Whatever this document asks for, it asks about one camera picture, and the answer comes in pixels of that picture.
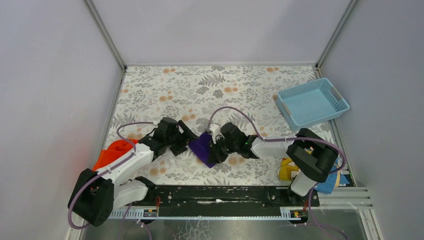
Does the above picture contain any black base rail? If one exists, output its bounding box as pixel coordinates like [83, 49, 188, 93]
[133, 185, 320, 210]

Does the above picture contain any yellow blue Pokemon towel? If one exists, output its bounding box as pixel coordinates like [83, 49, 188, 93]
[277, 149, 350, 195]

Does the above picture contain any light blue plastic basket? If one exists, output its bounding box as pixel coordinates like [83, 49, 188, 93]
[276, 78, 350, 132]

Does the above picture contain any orange towel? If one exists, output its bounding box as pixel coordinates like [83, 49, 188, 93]
[92, 139, 133, 171]

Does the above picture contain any white slotted cable duct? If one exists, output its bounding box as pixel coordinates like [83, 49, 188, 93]
[108, 207, 303, 221]

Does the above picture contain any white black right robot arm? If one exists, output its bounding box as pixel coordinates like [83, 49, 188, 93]
[207, 122, 339, 197]

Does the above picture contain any purple towel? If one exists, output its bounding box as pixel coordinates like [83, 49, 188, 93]
[188, 132, 218, 168]

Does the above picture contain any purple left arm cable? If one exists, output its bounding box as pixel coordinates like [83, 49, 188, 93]
[67, 121, 158, 231]

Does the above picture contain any floral patterned table mat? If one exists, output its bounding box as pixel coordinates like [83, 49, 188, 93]
[103, 65, 316, 186]

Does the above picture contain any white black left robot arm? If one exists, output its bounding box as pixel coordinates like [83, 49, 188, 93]
[67, 117, 198, 230]

